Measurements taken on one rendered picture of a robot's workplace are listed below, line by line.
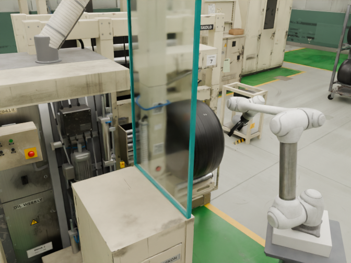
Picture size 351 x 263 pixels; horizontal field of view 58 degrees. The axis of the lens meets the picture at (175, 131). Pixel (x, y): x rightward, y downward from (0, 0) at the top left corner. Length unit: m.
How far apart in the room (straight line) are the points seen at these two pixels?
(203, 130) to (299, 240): 0.94
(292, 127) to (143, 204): 0.93
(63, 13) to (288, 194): 1.68
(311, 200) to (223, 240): 1.27
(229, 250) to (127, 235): 1.87
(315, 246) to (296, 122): 0.85
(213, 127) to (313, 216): 0.85
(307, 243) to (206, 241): 1.17
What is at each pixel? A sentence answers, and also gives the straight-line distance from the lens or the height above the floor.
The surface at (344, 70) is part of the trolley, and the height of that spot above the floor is 0.69.
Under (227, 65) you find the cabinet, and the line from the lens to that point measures 7.14.
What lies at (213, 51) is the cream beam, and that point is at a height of 1.76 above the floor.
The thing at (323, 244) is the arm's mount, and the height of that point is 0.74.
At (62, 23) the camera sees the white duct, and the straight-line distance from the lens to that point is 1.98.
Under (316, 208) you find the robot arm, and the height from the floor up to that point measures 0.95.
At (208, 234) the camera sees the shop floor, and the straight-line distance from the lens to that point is 3.28.
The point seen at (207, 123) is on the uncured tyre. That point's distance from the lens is 2.12.
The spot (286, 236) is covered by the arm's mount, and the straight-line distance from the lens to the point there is 2.30.
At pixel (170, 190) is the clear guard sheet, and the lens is 1.53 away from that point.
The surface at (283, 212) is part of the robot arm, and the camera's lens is 2.10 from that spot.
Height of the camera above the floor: 2.22
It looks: 25 degrees down
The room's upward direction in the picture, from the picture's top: 1 degrees clockwise
